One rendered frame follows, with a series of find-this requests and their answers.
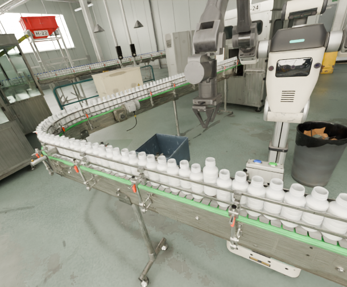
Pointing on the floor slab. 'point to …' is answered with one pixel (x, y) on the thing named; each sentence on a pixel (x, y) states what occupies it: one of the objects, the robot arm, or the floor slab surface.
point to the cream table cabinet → (118, 81)
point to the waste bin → (318, 152)
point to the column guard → (328, 62)
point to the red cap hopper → (40, 31)
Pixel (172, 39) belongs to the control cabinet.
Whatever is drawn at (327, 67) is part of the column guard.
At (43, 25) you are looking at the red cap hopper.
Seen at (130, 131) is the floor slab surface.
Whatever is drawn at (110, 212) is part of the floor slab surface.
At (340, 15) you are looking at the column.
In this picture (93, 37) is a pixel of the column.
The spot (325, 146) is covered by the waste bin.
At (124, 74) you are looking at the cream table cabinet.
